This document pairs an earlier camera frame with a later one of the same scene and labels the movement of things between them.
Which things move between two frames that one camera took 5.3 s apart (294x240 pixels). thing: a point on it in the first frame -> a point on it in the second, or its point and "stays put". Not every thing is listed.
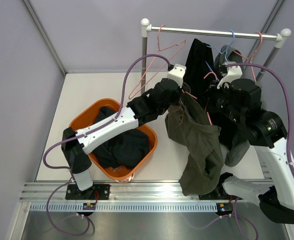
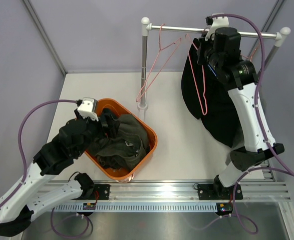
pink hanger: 196,98 -> 192,43
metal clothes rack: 146,28 stays put
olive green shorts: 188,123 -> 128,145
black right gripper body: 218,101 -> 206,55
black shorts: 199,79 stays put
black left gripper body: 174,100 -> 99,129
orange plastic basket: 86,114 stays put
